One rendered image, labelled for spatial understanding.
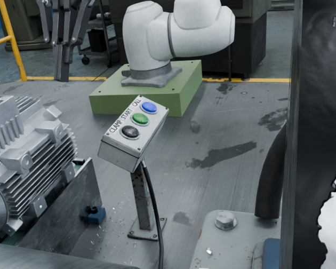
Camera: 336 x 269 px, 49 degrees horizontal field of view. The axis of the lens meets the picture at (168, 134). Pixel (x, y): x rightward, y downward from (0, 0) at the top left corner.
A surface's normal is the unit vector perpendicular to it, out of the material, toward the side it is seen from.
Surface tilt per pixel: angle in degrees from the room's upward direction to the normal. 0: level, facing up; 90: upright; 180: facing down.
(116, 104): 90
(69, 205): 90
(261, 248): 0
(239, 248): 0
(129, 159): 90
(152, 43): 91
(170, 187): 0
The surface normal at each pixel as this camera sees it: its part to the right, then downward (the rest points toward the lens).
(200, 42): -0.11, 0.70
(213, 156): -0.10, -0.87
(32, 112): 0.95, 0.03
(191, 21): -0.27, 0.36
